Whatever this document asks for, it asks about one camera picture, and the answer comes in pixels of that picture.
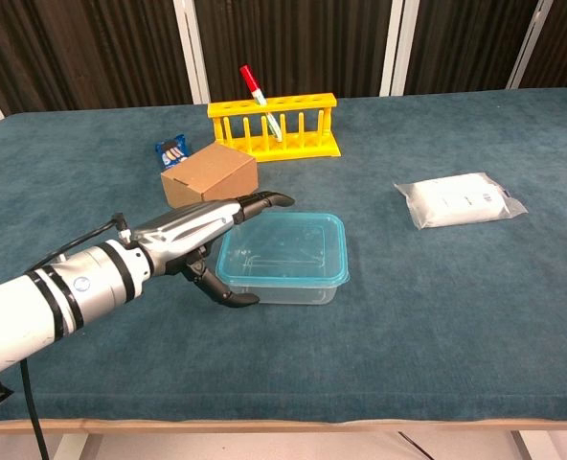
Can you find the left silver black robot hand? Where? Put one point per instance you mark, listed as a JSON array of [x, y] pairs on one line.
[[188, 229]]

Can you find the clear blue plastic container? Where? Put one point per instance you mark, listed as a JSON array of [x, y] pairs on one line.
[[283, 249]]

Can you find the brown cardboard box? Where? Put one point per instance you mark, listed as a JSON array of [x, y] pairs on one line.
[[211, 175]]

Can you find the blue cookie snack packet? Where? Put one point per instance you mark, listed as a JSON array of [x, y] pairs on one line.
[[171, 152]]

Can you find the yellow test tube rack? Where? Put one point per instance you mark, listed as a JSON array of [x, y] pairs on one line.
[[274, 125]]

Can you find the red capped test tube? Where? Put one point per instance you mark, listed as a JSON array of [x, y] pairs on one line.
[[260, 101]]

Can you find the white wet wipes pack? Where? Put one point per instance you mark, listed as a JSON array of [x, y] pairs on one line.
[[458, 199]]

